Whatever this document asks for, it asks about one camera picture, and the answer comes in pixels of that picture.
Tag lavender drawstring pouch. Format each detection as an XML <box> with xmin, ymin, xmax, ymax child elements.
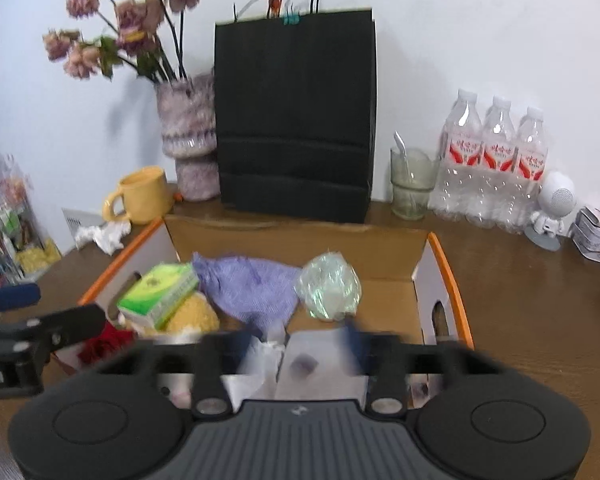
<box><xmin>190</xmin><ymin>252</ymin><xmax>303</xmax><ymax>333</ymax></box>

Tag white vent panel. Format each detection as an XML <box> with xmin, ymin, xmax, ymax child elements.
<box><xmin>61</xmin><ymin>207</ymin><xmax>106</xmax><ymax>248</ymax></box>

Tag dried pink flowers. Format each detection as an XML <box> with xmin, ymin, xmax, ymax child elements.
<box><xmin>42</xmin><ymin>0</ymin><xmax>203</xmax><ymax>85</ymax></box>

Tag white plastic spoon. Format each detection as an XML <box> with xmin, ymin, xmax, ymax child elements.
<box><xmin>393</xmin><ymin>131</ymin><xmax>412</xmax><ymax>182</ymax></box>

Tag purple marbled vase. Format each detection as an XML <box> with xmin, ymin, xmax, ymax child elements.
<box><xmin>155</xmin><ymin>74</ymin><xmax>218</xmax><ymax>202</ymax></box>

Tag small crumpled white tissue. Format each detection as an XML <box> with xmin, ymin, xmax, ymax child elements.
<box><xmin>242</xmin><ymin>332</ymin><xmax>287</xmax><ymax>376</ymax></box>

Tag yellow mug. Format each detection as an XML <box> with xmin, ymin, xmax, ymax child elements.
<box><xmin>102</xmin><ymin>166</ymin><xmax>173</xmax><ymax>225</ymax></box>

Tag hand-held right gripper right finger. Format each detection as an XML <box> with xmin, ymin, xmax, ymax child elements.
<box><xmin>342</xmin><ymin>320</ymin><xmax>503</xmax><ymax>417</ymax></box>

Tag yellow and white plush toy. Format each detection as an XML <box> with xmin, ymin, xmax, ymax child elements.
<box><xmin>130</xmin><ymin>292</ymin><xmax>221</xmax><ymax>337</ymax></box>

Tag orange cardboard box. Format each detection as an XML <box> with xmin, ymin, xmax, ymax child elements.
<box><xmin>77</xmin><ymin>215</ymin><xmax>476</xmax><ymax>411</ymax></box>

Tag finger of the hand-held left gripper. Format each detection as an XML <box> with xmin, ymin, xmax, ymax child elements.
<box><xmin>10</xmin><ymin>304</ymin><xmax>107</xmax><ymax>357</ymax></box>
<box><xmin>0</xmin><ymin>282</ymin><xmax>42</xmax><ymax>314</ymax></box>

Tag black paper bag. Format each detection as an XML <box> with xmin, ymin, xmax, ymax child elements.
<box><xmin>214</xmin><ymin>0</ymin><xmax>378</xmax><ymax>224</ymax></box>

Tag large crumpled white tissue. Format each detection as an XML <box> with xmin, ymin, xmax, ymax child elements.
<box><xmin>74</xmin><ymin>221</ymin><xmax>132</xmax><ymax>256</ymax></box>

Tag rack of colourful packets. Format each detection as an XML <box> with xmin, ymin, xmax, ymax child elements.
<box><xmin>0</xmin><ymin>140</ymin><xmax>63</xmax><ymax>286</ymax></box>

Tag red label water bottle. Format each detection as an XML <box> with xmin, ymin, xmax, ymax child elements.
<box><xmin>437</xmin><ymin>89</ymin><xmax>483</xmax><ymax>222</ymax></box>
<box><xmin>512</xmin><ymin>106</ymin><xmax>551</xmax><ymax>235</ymax></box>
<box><xmin>480</xmin><ymin>96</ymin><xmax>519</xmax><ymax>231</ymax></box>

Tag iridescent ball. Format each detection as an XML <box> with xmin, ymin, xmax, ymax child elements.
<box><xmin>295</xmin><ymin>251</ymin><xmax>362</xmax><ymax>322</ymax></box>

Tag white robot speaker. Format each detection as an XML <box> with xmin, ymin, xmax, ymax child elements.
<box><xmin>524</xmin><ymin>171</ymin><xmax>578</xmax><ymax>252</ymax></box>

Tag green paper box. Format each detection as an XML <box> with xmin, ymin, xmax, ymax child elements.
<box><xmin>116</xmin><ymin>262</ymin><xmax>201</xmax><ymax>332</ymax></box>

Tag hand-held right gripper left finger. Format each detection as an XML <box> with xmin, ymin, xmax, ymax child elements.
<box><xmin>87</xmin><ymin>327</ymin><xmax>261</xmax><ymax>420</ymax></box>

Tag clear drinking glass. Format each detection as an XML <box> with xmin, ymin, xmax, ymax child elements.
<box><xmin>390</xmin><ymin>147</ymin><xmax>441</xmax><ymax>221</ymax></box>

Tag red artificial rose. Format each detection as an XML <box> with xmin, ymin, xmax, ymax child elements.
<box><xmin>77</xmin><ymin>322</ymin><xmax>137</xmax><ymax>368</ymax></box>

